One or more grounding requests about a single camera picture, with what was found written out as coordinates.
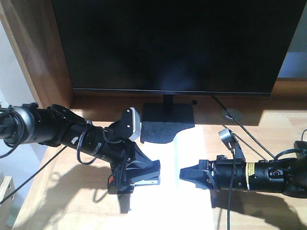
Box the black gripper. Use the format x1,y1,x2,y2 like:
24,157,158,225
61,115,160,189
179,155,247,191

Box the black orange stapler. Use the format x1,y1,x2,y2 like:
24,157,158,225
107,160,161,195

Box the white paper sheets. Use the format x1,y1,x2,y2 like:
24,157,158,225
128,126,214,230

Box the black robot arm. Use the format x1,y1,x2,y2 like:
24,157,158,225
0,103,140,194
179,139,307,198

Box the black monitor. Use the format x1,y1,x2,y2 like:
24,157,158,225
50,0,307,145

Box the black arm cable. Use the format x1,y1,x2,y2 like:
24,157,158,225
0,106,123,204
225,141,238,230

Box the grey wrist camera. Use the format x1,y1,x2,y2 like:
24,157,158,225
218,128,234,144
124,107,141,141

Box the grey desk cable grommet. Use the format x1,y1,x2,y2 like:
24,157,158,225
222,108,242,121

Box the black monitor cable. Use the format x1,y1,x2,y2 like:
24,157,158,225
212,95,276,160

